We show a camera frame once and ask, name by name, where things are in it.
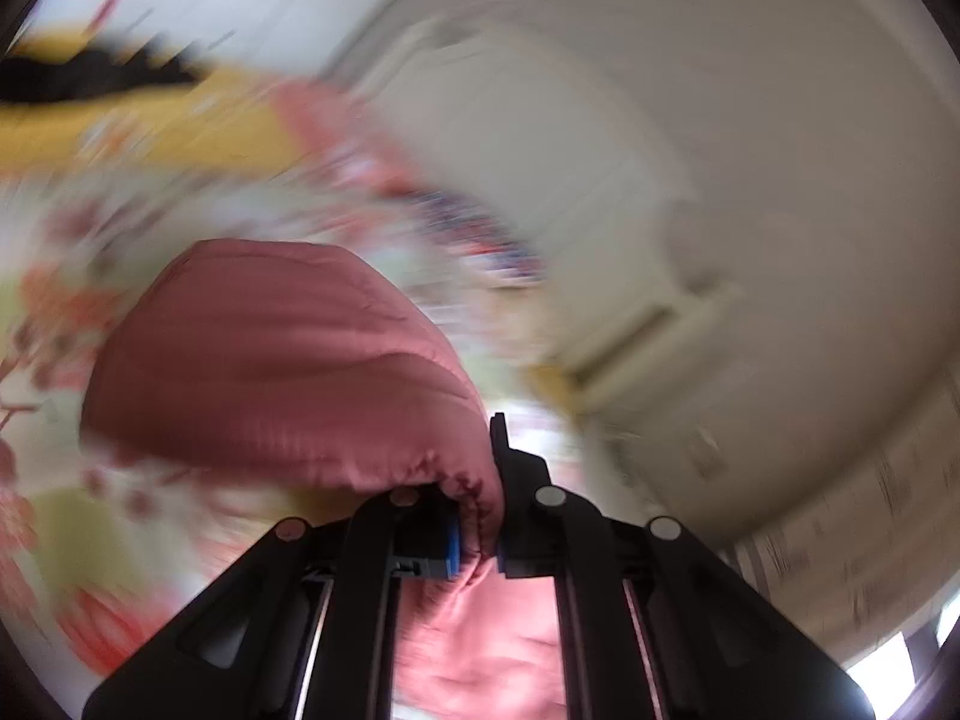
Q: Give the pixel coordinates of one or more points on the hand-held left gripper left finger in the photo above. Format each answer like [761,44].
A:
[450,549]

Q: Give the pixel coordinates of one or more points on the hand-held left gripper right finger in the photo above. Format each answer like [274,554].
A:
[504,556]

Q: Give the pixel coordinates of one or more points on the pink quilted comforter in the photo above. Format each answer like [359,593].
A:
[285,360]

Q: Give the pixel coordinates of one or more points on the patterned pillow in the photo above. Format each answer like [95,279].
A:
[480,236]

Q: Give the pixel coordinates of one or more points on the printed curtain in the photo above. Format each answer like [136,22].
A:
[855,510]

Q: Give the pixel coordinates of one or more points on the window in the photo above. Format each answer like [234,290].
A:
[889,660]

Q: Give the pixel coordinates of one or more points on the white wooden headboard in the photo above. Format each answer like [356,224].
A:
[540,142]

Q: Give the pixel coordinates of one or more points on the floral bed sheet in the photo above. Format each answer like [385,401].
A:
[90,240]

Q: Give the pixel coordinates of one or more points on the yellow cloth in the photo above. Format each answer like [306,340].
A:
[150,131]

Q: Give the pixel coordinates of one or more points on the dark cloth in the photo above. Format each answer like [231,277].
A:
[67,79]

